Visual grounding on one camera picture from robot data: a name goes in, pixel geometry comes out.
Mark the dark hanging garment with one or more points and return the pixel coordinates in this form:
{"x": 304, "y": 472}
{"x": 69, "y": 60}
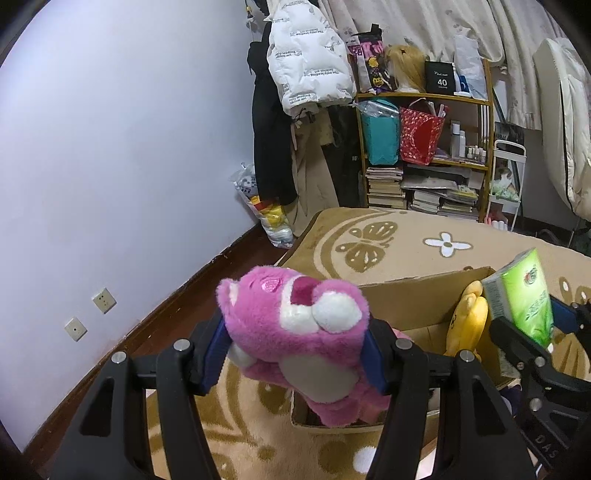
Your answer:
{"x": 344, "y": 161}

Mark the wooden shelf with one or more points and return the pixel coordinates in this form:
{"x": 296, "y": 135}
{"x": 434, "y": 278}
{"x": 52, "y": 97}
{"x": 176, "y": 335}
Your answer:
{"x": 485, "y": 138}

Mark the teal bag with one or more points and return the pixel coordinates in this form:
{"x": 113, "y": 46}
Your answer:
{"x": 379, "y": 138}

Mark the red gift bag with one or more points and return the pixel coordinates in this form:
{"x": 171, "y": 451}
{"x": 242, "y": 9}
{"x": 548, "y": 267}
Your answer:
{"x": 420, "y": 138}

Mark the white trolley cart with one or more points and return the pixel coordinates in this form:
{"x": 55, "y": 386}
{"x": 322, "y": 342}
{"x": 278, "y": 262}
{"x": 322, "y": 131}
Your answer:
{"x": 505, "y": 184}

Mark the blond wig head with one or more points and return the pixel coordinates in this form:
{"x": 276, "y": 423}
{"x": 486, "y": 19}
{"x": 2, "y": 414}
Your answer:
{"x": 406, "y": 64}

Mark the black coat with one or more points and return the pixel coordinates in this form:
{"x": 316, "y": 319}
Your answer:
{"x": 270, "y": 138}

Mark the patterned tote bag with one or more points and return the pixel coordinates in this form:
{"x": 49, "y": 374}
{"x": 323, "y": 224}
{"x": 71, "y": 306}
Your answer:
{"x": 369, "y": 64}

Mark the cream curtain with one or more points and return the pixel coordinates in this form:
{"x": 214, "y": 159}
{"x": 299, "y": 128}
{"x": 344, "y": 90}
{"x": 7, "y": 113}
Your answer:
{"x": 461, "y": 23}

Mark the pile of papers and magazines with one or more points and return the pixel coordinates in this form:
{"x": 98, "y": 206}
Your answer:
{"x": 443, "y": 194}

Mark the plastic bag of toys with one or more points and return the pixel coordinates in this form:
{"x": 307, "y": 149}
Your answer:
{"x": 268, "y": 217}

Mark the beige patterned rug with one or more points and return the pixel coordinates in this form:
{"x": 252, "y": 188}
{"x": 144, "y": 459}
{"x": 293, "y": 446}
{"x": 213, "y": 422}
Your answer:
{"x": 415, "y": 249}

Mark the stack of books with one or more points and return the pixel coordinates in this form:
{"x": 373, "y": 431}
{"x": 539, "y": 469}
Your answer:
{"x": 385, "y": 187}

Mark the white plastic bag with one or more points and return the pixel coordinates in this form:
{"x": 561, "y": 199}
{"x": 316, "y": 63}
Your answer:
{"x": 468, "y": 64}

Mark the black box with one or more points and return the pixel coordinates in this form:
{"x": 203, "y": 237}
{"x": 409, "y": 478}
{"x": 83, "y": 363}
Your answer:
{"x": 439, "y": 78}

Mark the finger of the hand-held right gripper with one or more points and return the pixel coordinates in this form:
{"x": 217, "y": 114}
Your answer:
{"x": 567, "y": 318}
{"x": 517, "y": 346}

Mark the white wall socket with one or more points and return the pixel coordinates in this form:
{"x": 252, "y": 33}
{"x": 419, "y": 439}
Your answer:
{"x": 75, "y": 329}
{"x": 104, "y": 301}

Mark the white bottle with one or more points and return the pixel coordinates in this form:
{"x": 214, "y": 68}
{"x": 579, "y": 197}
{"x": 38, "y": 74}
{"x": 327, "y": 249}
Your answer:
{"x": 457, "y": 141}

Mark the beige coat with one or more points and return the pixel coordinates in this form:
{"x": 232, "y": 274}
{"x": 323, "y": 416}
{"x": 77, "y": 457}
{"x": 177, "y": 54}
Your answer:
{"x": 314, "y": 184}

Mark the pink bear plush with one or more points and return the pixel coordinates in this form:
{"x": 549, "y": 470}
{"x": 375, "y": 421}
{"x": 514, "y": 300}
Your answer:
{"x": 277, "y": 318}

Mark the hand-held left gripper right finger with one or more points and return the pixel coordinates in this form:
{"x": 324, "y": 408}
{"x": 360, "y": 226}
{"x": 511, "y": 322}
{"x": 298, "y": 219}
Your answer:
{"x": 371, "y": 364}

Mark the white puffer jacket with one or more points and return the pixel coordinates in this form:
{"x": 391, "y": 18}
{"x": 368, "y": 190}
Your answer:
{"x": 309, "y": 60}

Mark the green tissue pack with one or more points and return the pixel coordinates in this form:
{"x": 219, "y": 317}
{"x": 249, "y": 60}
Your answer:
{"x": 521, "y": 295}

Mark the yellow dog plush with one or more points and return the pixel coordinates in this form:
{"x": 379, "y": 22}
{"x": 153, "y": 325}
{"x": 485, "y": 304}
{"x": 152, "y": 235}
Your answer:
{"x": 466, "y": 323}

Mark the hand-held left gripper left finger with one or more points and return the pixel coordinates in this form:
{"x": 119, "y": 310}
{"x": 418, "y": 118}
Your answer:
{"x": 214, "y": 350}

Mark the cardboard box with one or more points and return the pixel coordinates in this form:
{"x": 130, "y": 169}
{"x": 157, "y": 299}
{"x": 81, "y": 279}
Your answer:
{"x": 415, "y": 300}

